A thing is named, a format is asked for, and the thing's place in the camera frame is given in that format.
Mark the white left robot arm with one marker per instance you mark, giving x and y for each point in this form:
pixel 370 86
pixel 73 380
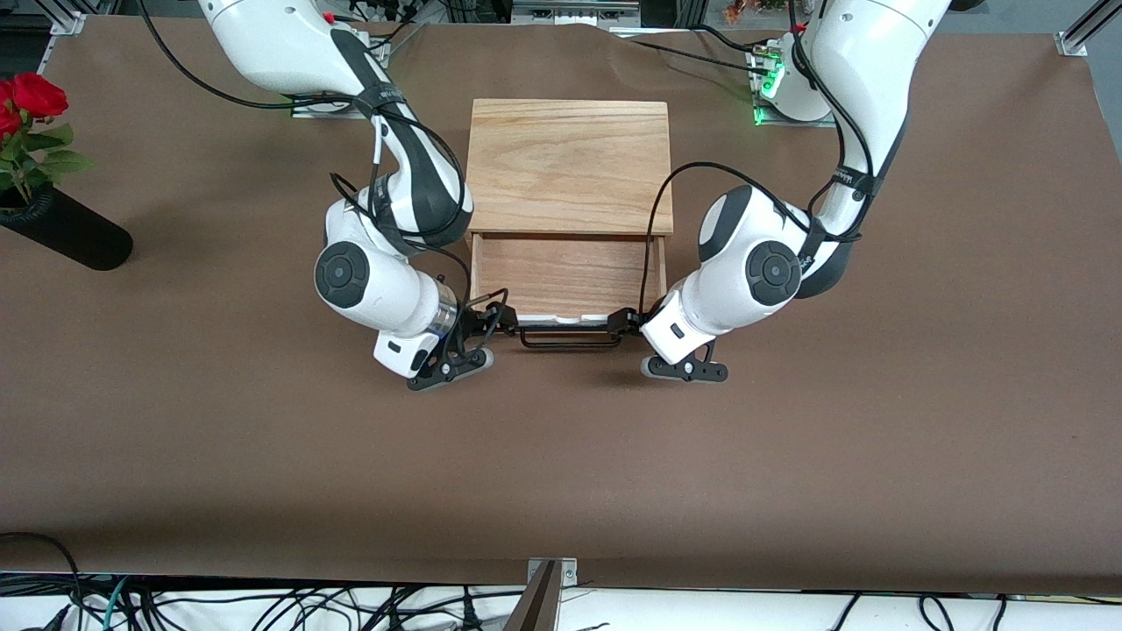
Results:
pixel 754 263

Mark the aluminium corner bracket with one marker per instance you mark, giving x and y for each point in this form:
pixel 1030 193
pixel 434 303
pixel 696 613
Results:
pixel 68 24

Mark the brown table cover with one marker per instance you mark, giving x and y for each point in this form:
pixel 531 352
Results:
pixel 351 456

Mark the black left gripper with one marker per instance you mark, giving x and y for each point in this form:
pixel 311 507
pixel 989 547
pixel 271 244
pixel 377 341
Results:
pixel 633 321

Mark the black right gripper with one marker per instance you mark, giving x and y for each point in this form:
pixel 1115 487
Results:
pixel 474 322

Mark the grey device box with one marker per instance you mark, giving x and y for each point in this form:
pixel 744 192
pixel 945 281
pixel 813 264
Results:
pixel 574 13

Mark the aluminium frame profile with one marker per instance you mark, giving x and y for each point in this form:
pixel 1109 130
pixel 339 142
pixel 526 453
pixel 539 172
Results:
pixel 1074 42

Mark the light wooden cabinet box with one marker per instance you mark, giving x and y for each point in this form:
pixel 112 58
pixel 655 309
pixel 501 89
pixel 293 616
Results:
pixel 570 166

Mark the red rose bouquet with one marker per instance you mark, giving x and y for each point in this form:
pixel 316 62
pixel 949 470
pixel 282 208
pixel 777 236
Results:
pixel 39 92

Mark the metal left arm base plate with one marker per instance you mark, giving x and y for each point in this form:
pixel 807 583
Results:
pixel 789 124

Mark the grey metal wedge bar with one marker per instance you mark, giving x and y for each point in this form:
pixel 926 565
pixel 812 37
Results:
pixel 535 609

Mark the small metal bracket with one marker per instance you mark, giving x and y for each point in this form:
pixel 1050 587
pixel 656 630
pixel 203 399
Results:
pixel 570 574

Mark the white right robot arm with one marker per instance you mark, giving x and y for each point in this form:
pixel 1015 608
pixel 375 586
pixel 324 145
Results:
pixel 368 280

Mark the wooden drawer with white front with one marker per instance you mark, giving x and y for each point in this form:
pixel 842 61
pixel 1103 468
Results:
pixel 565 276

